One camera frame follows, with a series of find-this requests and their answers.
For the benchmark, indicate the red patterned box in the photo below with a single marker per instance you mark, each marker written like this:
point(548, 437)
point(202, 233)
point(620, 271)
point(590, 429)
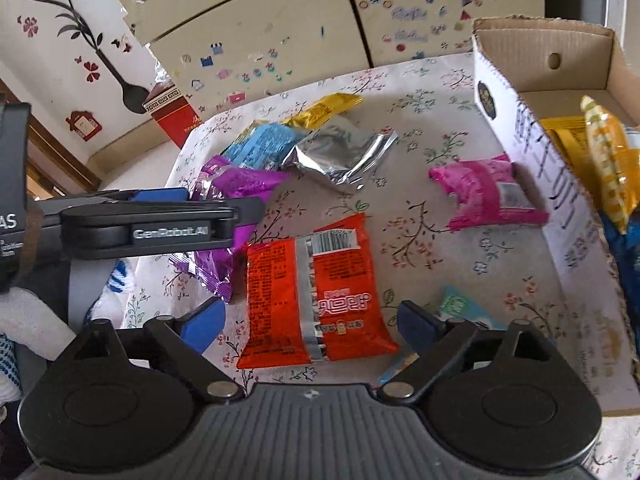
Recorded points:
point(170, 120)

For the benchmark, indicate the pink snack packet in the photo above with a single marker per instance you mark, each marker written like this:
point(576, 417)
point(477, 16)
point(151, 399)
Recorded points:
point(480, 195)

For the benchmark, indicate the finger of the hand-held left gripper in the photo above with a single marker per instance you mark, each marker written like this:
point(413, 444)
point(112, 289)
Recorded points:
point(150, 232)
point(160, 194)

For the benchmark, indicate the purple snack packet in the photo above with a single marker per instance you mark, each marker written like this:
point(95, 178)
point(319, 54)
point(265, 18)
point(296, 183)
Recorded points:
point(235, 185)

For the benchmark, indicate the person's left hand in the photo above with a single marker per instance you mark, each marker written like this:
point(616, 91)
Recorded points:
point(30, 320)

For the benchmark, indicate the silver foil snack packet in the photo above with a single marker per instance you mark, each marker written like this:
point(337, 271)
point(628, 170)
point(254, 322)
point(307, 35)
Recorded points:
point(340, 155)

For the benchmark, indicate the red house wall sticker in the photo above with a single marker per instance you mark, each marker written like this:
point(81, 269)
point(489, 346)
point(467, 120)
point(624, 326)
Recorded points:
point(82, 125)

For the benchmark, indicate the red snack packet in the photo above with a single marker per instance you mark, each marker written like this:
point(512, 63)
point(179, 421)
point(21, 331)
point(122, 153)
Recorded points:
point(300, 300)

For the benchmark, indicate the wooden cabinet with stickers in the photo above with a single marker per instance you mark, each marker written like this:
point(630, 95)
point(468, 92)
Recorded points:
point(280, 25)

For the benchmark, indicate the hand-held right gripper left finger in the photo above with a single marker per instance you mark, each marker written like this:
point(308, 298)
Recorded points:
point(200, 325)

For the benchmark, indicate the wooden door frame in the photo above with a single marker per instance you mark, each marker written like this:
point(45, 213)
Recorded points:
point(60, 160)

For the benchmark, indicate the floral tablecloth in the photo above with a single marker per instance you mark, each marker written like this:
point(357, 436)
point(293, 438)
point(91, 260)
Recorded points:
point(425, 270)

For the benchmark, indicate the crinkled plastic bag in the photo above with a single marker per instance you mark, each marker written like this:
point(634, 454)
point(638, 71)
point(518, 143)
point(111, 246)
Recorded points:
point(162, 77)

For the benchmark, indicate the sky blue snack packet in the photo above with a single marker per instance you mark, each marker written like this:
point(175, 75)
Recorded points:
point(265, 145)

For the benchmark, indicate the flower vase wall sticker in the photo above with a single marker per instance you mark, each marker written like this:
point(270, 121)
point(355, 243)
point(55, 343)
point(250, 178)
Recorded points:
point(125, 95)

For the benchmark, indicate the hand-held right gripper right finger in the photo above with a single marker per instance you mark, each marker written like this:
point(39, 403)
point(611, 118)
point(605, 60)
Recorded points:
point(417, 325)

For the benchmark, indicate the yellow striped snack packet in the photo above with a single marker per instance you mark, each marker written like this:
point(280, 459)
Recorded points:
point(610, 160)

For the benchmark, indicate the orange yellow snack packet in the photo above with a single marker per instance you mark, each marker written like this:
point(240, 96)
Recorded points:
point(565, 145)

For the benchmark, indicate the cardboard box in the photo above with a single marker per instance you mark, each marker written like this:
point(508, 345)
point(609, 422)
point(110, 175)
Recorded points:
point(550, 200)

